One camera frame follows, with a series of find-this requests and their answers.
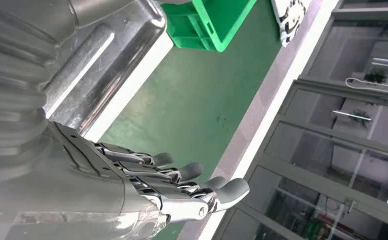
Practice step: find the green potted plant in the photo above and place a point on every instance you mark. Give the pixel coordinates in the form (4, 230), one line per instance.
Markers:
(360, 117)
(376, 76)

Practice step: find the white parcel bag, curved black logo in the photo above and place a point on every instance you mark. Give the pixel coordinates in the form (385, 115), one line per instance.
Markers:
(289, 20)

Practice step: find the grey framed glass partition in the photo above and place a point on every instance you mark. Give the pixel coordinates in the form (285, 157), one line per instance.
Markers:
(362, 15)

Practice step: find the green plastic crate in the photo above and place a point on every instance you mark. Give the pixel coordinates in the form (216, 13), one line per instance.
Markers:
(227, 20)

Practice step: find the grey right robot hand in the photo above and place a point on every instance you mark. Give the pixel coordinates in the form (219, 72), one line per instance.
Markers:
(81, 185)

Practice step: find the steel scale tray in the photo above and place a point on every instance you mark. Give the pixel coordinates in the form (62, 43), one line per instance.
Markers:
(114, 49)

